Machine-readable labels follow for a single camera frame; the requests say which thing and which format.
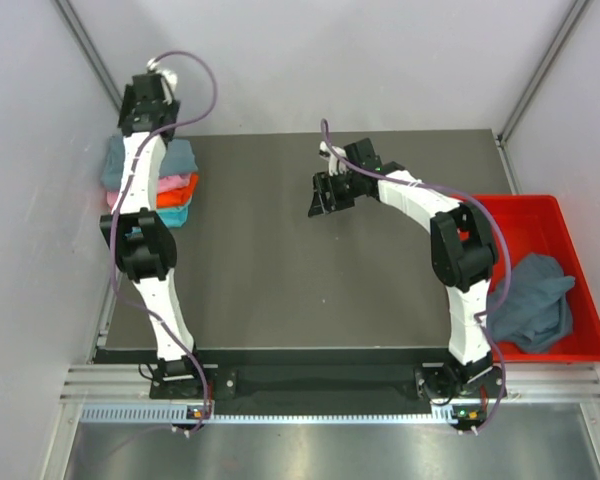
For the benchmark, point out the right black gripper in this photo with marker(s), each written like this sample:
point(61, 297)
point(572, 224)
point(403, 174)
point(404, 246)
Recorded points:
point(327, 182)

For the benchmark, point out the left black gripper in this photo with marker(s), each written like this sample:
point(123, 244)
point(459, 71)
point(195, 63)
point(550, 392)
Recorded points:
point(128, 108)

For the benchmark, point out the grey-blue polo shirt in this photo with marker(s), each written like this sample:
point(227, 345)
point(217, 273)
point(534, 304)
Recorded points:
point(179, 160)

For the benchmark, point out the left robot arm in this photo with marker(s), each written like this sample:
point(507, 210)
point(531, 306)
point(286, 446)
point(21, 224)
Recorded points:
point(141, 246)

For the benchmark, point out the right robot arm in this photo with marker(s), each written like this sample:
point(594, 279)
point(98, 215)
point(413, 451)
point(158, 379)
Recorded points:
point(462, 247)

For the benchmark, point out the folded pink t-shirt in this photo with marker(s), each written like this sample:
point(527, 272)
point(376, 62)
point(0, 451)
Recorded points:
point(172, 182)

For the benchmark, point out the folded orange t-shirt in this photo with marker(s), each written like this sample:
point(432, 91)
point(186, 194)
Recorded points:
point(178, 197)

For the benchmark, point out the folded teal t-shirt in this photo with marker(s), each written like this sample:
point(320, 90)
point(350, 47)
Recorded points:
point(172, 217)

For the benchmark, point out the grey-blue shirt in bin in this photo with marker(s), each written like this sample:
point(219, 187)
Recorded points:
point(535, 315)

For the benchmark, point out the red plastic bin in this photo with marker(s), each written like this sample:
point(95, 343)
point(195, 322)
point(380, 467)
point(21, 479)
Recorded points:
point(535, 224)

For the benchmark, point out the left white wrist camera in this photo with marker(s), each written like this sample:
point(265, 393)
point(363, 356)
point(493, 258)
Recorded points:
point(169, 78)

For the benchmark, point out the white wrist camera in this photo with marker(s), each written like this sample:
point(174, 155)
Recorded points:
point(335, 166)
point(169, 78)

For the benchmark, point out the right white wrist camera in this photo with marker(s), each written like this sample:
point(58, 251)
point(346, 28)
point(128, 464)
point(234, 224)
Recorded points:
point(335, 166)

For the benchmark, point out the grey slotted cable duct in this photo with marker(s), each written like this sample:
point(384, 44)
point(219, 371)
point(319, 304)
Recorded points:
point(185, 414)

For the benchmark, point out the aluminium frame rail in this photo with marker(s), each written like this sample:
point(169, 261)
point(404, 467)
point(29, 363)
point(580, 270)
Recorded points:
point(525, 382)

